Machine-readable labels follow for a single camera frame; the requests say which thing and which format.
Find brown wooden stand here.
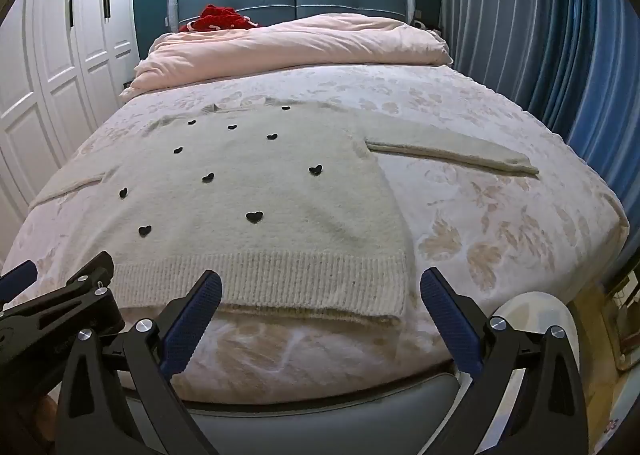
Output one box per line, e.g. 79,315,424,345
597,269,640,371

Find cream sweater with black hearts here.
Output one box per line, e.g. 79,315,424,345
30,95,541,323

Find white round stool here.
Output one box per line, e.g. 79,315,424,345
457,291,585,436

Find pink duvet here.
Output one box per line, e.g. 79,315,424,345
119,12,455,103

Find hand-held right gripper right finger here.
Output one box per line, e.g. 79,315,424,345
420,267,590,455

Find white panelled wardrobe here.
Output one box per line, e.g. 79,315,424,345
0,0,141,236

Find blue pleated curtain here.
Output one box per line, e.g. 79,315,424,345
440,0,640,196

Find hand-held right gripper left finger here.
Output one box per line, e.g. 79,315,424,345
56,270,223,455

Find bed with floral sheet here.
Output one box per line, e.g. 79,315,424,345
0,62,631,406

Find red knitted garment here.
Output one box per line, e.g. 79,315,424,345
179,2,261,33

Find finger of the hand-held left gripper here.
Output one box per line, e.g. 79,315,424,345
0,260,39,306
0,251,126,337

